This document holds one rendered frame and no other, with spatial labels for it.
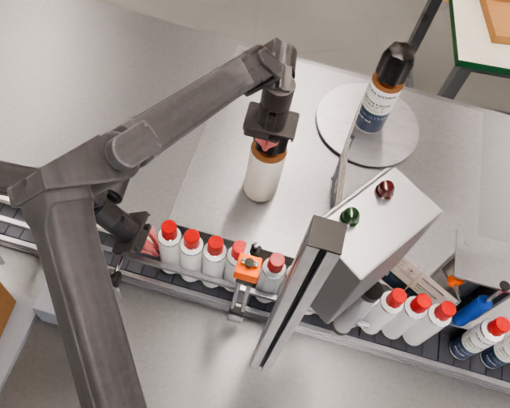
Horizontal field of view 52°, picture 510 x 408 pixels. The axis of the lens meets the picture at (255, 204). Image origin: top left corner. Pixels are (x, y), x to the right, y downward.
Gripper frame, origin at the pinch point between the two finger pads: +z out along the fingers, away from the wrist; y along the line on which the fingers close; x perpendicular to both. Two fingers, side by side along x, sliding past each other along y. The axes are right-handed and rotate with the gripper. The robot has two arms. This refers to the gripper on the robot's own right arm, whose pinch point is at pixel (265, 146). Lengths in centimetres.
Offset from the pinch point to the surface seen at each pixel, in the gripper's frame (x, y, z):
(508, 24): -111, -76, 41
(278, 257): 19.3, -8.2, 10.3
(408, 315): 22.7, -37.9, 14.7
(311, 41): -165, -7, 123
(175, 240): 19.5, 13.9, 14.1
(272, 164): -4.6, -2.3, 13.0
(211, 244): 20.2, 5.8, 10.3
